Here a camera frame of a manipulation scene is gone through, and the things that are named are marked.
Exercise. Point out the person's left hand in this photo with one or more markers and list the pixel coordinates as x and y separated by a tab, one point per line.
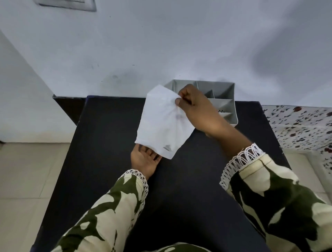
142	162

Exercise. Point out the person's left forearm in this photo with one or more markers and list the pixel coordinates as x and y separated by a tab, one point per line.
111	215

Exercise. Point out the camouflage patterned garment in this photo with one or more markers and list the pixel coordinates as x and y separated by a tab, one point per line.
179	248

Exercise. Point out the person's right thumb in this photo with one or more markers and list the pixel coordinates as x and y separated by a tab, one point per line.
182	103

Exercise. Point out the person's right hand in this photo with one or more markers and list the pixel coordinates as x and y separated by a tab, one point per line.
202	114

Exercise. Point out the person's right forearm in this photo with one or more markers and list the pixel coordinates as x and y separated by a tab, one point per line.
269	192

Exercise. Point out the grey plastic organizer tray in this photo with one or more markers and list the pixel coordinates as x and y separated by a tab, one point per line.
223	101

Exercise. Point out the white speckled cloth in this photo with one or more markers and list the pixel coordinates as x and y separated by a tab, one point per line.
300	124

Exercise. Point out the person's left fingers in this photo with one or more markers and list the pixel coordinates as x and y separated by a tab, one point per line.
149	154

